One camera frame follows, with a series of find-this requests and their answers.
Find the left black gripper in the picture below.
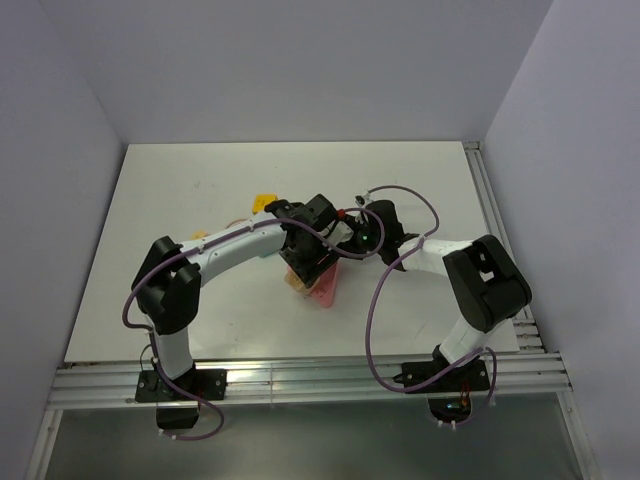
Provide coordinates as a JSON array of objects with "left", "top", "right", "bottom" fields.
[{"left": 280, "top": 231, "right": 339, "bottom": 287}]

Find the beige cube socket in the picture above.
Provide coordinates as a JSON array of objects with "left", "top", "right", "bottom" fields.
[{"left": 284, "top": 269, "right": 306, "bottom": 292}]

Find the pink triangular power strip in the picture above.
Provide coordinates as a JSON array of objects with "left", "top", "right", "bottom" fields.
[{"left": 310, "top": 263, "right": 338, "bottom": 309}]

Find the yellow cube socket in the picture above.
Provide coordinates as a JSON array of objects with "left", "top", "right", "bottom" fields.
[{"left": 251, "top": 194, "right": 278, "bottom": 214}]

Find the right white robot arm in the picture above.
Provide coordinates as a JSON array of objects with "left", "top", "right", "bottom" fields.
[{"left": 356, "top": 194, "right": 532, "bottom": 390}]

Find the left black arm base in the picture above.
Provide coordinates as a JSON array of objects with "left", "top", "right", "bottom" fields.
[{"left": 134, "top": 368, "right": 227, "bottom": 433}]

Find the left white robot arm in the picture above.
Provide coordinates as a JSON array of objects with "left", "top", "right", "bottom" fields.
[{"left": 132, "top": 194, "right": 339, "bottom": 399}]

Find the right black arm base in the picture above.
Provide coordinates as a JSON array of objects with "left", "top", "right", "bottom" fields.
[{"left": 393, "top": 358, "right": 497, "bottom": 430}]

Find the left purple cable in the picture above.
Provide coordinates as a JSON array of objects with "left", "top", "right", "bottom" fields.
[{"left": 122, "top": 207, "right": 386, "bottom": 442}]

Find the purple cable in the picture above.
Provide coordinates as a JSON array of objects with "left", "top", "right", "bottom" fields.
[
  {"left": 364, "top": 184, "right": 499, "bottom": 427},
  {"left": 122, "top": 207, "right": 386, "bottom": 442}
]

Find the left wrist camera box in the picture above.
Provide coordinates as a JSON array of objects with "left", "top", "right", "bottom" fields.
[{"left": 326, "top": 209, "right": 354, "bottom": 245}]

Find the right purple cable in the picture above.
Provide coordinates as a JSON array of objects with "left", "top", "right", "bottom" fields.
[{"left": 364, "top": 184, "right": 499, "bottom": 427}]

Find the aluminium rail frame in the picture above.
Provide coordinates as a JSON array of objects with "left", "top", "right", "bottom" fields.
[{"left": 29, "top": 140, "right": 601, "bottom": 480}]

